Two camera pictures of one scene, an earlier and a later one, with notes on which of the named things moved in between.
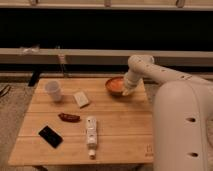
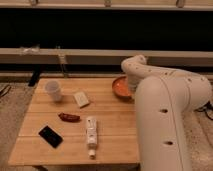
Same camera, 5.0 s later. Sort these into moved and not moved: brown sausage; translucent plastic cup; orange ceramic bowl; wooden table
Moved: orange ceramic bowl
Not moved: brown sausage; wooden table; translucent plastic cup
